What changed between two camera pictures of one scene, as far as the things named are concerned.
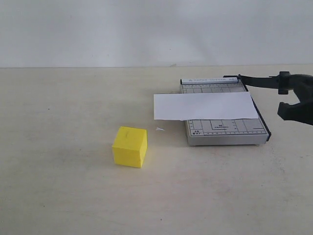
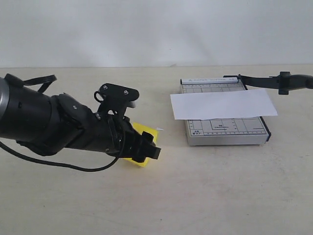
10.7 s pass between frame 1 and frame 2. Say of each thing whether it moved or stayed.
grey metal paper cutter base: stayed
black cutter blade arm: stayed
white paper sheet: moved
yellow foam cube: moved
